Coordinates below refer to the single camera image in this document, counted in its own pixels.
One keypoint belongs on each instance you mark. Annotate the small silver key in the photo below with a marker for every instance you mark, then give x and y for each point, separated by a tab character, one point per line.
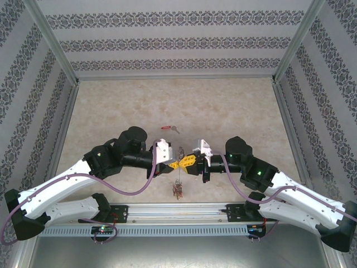
182	152

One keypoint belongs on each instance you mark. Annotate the silver key with red tag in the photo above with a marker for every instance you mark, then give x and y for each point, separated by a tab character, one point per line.
174	129

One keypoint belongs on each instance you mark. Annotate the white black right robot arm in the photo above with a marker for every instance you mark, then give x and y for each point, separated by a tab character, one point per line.
301	195

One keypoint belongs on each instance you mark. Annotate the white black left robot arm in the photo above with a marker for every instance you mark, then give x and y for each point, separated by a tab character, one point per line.
47	190

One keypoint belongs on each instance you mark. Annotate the small controller board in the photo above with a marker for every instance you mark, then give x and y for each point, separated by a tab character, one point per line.
255	229
103	230

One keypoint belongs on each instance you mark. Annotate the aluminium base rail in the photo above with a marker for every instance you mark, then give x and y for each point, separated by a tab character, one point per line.
178	212

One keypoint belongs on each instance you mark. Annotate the aluminium frame beam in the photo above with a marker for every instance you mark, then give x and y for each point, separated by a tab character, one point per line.
175	77
67	117
285	117

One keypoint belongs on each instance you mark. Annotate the aluminium frame post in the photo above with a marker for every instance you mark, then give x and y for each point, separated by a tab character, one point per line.
53	42
296	42

